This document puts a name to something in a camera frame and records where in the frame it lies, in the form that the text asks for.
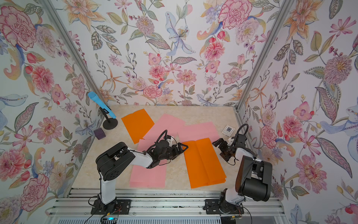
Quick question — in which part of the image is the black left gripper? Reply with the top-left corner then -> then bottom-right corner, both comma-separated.
158,141 -> 188,161

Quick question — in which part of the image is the orange paper sheet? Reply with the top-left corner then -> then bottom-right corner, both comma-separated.
184,138 -> 227,189

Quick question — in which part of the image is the large pink paper sheet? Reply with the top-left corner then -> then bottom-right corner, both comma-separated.
130,114 -> 185,189

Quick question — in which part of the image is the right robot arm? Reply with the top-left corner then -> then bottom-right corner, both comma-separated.
203,134 -> 273,216

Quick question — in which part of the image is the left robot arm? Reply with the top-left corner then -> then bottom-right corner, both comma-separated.
90,139 -> 189,216

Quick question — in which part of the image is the white playing card box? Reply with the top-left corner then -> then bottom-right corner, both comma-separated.
222,125 -> 235,137

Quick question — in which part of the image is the blue microphone on stand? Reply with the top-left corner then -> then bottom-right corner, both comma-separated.
88,91 -> 118,130

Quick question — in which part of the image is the purple cube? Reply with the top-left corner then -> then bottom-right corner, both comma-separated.
93,128 -> 106,140

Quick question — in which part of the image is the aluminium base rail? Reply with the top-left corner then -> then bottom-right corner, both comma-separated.
46,188 -> 288,224

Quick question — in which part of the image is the left aluminium frame post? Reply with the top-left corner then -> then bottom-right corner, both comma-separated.
39,0 -> 101,97

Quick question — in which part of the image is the aluminium corner frame post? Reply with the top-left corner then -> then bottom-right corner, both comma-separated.
236,1 -> 294,113

